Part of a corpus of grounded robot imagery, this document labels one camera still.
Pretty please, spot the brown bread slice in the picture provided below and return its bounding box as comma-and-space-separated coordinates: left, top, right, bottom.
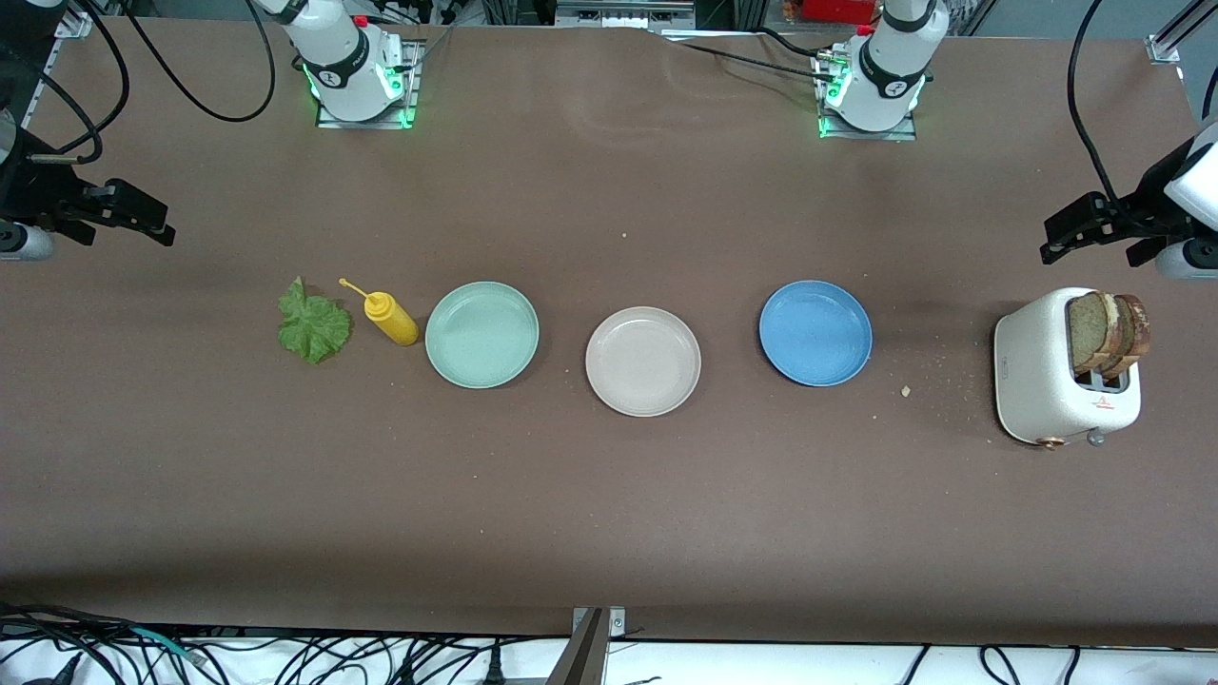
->
1066, 290, 1122, 376
1109, 293, 1152, 380

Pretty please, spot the green lettuce leaf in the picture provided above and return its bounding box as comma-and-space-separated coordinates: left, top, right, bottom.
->
278, 276, 353, 365

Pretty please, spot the yellow mustard squeeze bottle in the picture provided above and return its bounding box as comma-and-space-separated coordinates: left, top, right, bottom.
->
339, 278, 420, 347

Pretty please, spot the blue plate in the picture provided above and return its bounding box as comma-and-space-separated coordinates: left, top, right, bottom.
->
759, 280, 874, 387

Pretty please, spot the mint green plate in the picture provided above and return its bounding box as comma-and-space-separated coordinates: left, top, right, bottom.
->
425, 281, 540, 389

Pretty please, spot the beige plate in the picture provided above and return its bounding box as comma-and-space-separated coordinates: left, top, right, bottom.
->
585, 306, 702, 418

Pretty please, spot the white toaster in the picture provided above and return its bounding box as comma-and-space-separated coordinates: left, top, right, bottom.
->
994, 287, 1143, 450

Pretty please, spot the aluminium corner profile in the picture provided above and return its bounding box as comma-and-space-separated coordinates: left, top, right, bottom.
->
1147, 0, 1218, 66

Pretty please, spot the red box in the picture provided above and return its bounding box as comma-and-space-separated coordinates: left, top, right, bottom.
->
804, 0, 876, 25

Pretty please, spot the grey metal box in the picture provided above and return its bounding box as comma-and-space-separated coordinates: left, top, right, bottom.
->
557, 0, 696, 29

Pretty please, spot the aluminium profile bar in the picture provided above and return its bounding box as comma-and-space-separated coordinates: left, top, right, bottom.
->
547, 607, 610, 685

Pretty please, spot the aluminium side rail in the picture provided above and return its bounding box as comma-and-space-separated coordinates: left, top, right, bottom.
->
19, 36, 69, 129

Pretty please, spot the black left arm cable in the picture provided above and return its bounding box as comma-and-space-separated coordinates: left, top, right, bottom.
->
1066, 0, 1218, 206

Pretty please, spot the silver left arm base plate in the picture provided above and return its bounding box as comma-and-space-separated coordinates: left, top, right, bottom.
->
816, 52, 919, 142

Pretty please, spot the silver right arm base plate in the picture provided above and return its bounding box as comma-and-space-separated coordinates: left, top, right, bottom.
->
316, 40, 422, 129

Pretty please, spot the black cable on table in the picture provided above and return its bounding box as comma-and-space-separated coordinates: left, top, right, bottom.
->
657, 29, 838, 82

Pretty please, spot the teal cable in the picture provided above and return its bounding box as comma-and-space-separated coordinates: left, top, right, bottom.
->
128, 623, 206, 667

